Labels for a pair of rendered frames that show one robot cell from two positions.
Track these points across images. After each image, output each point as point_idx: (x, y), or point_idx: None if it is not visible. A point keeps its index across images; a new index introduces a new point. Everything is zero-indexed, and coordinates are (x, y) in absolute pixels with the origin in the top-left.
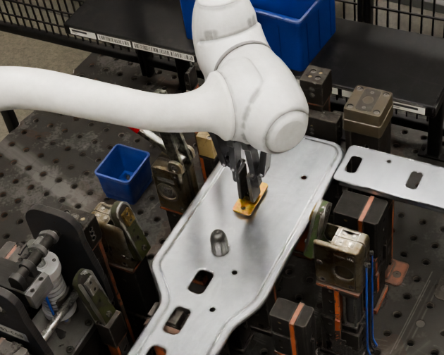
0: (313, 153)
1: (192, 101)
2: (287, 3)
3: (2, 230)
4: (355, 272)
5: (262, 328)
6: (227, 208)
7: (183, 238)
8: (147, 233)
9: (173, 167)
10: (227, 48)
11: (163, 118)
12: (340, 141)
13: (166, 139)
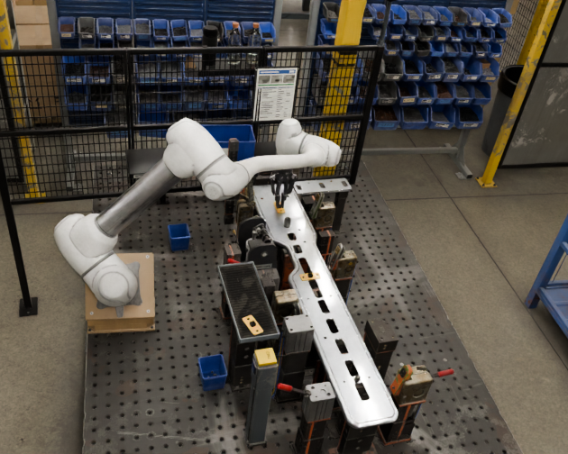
0: (282, 188)
1: (312, 153)
2: (226, 140)
3: None
4: (333, 216)
5: None
6: (274, 213)
7: (270, 227)
8: (205, 257)
9: (251, 204)
10: (302, 138)
11: (308, 160)
12: None
13: (251, 191)
